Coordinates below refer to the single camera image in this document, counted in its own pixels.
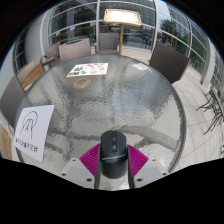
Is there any grey wicker armchair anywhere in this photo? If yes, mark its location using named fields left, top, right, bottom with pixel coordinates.
left=39, top=41, right=62, bottom=69
left=96, top=32, right=120, bottom=55

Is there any wooden slatted bench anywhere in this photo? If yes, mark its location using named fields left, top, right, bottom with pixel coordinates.
left=16, top=61, right=46, bottom=92
left=0, top=123, right=13, bottom=160

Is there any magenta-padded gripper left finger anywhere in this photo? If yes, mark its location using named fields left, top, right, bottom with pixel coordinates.
left=60, top=143, right=103, bottom=191

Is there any white printed mouse pad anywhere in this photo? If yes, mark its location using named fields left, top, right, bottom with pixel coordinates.
left=13, top=104, right=55, bottom=163

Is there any grey wicker chair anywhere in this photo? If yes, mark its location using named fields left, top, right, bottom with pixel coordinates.
left=0, top=74, right=32, bottom=128
left=58, top=37, right=92, bottom=63
left=148, top=41, right=191, bottom=85

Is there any colourful printed sheet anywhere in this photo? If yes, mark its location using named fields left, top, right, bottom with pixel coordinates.
left=66, top=62, right=109, bottom=78

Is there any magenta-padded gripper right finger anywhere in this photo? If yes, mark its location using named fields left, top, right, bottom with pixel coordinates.
left=127, top=144, right=169, bottom=190

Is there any black computer mouse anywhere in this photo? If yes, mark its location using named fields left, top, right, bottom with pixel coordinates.
left=98, top=129, right=129, bottom=180

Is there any green metal side table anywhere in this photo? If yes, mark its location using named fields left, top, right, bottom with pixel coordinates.
left=195, top=84, right=224, bottom=135

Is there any gold menu stand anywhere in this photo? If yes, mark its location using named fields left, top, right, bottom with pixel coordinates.
left=103, top=8, right=144, bottom=56

